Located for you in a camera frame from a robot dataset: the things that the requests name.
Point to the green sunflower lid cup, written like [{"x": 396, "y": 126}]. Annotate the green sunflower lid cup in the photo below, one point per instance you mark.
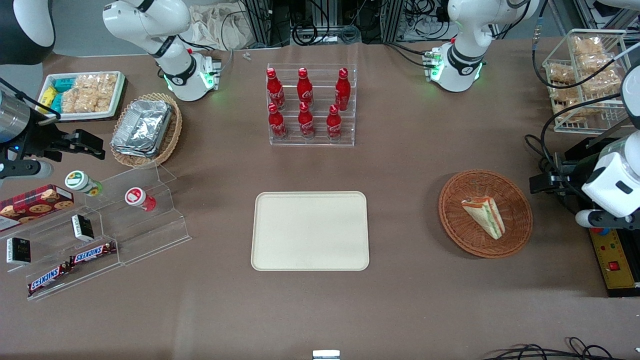
[{"x": 80, "y": 181}]

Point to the yellow control box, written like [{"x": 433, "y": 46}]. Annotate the yellow control box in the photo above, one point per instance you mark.
[{"x": 617, "y": 265}]

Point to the aluminium foil tray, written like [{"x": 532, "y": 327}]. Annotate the aluminium foil tray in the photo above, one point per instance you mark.
[{"x": 142, "y": 127}]

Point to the clear acrylic bottle rack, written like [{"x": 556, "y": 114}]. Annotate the clear acrylic bottle rack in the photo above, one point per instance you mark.
[{"x": 320, "y": 125}]

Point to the red tartan cookie box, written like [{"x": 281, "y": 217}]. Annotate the red tartan cookie box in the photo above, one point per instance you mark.
[{"x": 35, "y": 205}]

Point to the clear acrylic step shelf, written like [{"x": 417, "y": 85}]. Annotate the clear acrylic step shelf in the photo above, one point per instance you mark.
[{"x": 150, "y": 235}]

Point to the Snickers chocolate bar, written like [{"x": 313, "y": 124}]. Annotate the Snickers chocolate bar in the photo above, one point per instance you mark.
[
  {"x": 47, "y": 280},
  {"x": 92, "y": 253}
]

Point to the small white block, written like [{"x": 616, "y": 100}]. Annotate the small white block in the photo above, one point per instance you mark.
[{"x": 326, "y": 354}]

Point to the aluminium frame post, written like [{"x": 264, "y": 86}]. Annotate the aluminium frame post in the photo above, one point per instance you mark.
[
  {"x": 259, "y": 22},
  {"x": 392, "y": 20}
]

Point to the triangular sandwich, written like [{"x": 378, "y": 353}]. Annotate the triangular sandwich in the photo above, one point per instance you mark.
[{"x": 486, "y": 216}]

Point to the beige cloth bag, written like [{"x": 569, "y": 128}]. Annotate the beige cloth bag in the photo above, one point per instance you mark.
[{"x": 220, "y": 27}]

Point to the oval light wicker basket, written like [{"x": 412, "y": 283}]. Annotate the oval light wicker basket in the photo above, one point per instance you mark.
[{"x": 172, "y": 135}]

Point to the cream plastic serving tray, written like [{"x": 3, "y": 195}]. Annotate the cream plastic serving tray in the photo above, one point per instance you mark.
[{"x": 310, "y": 231}]

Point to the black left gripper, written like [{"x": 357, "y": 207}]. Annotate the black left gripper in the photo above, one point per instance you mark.
[{"x": 571, "y": 173}]

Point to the white rectangular snack tray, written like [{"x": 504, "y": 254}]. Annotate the white rectangular snack tray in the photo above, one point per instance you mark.
[{"x": 117, "y": 95}]

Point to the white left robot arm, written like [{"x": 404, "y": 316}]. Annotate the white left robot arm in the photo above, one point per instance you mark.
[{"x": 470, "y": 30}]

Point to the small black box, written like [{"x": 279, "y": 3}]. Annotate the small black box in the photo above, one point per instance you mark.
[
  {"x": 82, "y": 227},
  {"x": 18, "y": 251}
]

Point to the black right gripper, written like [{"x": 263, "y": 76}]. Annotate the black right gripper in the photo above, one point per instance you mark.
[{"x": 41, "y": 141}]

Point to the red cola bottle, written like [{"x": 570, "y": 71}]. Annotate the red cola bottle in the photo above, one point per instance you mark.
[
  {"x": 275, "y": 90},
  {"x": 277, "y": 125},
  {"x": 343, "y": 91},
  {"x": 306, "y": 123},
  {"x": 334, "y": 125},
  {"x": 305, "y": 89}
]

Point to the clear bag of crackers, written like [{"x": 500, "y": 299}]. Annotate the clear bag of crackers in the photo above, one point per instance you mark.
[
  {"x": 564, "y": 94},
  {"x": 107, "y": 92},
  {"x": 72, "y": 101},
  {"x": 570, "y": 114},
  {"x": 89, "y": 82},
  {"x": 561, "y": 73},
  {"x": 597, "y": 75},
  {"x": 588, "y": 46}
]

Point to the red strawberry lid cup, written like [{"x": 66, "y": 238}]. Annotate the red strawberry lid cup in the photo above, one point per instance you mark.
[{"x": 137, "y": 197}]

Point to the round brown wicker basket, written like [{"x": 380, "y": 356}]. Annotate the round brown wicker basket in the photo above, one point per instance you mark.
[{"x": 465, "y": 235}]

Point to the teal snack pack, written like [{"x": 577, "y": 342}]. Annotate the teal snack pack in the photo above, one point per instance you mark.
[
  {"x": 64, "y": 84},
  {"x": 56, "y": 102}
]

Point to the yellow snack pack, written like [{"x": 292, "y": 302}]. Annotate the yellow snack pack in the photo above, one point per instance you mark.
[{"x": 47, "y": 96}]

